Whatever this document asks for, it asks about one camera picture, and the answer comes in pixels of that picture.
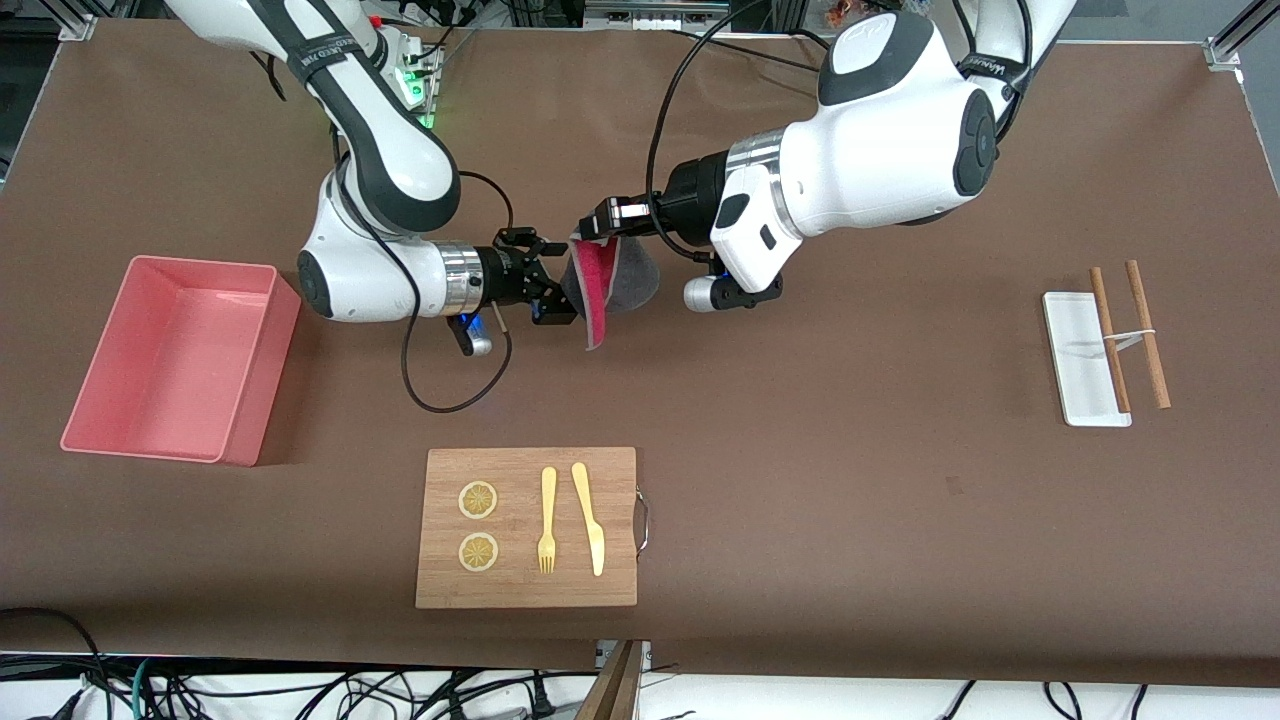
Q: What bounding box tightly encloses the grey and pink microfibre cloth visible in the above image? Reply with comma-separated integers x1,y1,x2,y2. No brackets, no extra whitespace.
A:
560,235,661,351

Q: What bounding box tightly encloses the yellow plastic fork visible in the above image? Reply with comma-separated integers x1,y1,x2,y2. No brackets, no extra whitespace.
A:
537,467,559,575

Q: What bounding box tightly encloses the yellow plastic knife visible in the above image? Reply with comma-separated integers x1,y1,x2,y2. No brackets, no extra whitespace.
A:
571,462,606,578

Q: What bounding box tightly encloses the wooden cutting board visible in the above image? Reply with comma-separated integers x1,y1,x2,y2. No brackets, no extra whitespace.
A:
415,447,653,609

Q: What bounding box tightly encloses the pink plastic bin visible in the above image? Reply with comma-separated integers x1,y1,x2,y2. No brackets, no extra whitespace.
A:
60,255,302,467

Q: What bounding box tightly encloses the white rectangular tray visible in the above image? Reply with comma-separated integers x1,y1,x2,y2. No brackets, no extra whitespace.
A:
1042,291,1133,428

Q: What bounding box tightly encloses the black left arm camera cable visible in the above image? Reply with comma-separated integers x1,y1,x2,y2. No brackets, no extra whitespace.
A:
646,0,763,263

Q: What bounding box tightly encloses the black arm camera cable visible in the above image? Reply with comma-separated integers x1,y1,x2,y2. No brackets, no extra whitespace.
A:
400,170,516,414
646,0,763,263

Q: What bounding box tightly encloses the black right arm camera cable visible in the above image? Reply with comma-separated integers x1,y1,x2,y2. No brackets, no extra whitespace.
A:
400,170,516,414

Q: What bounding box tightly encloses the black cable across table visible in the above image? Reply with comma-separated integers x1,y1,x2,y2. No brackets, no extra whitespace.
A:
668,28,829,73

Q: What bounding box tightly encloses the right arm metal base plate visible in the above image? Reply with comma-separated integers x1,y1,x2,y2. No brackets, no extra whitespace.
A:
378,28,443,131

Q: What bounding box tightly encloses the brown wooden post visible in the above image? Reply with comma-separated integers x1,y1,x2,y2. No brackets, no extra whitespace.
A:
575,640,643,720

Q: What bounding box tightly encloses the black looped floor cable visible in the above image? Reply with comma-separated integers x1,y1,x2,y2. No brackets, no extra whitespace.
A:
0,607,106,720

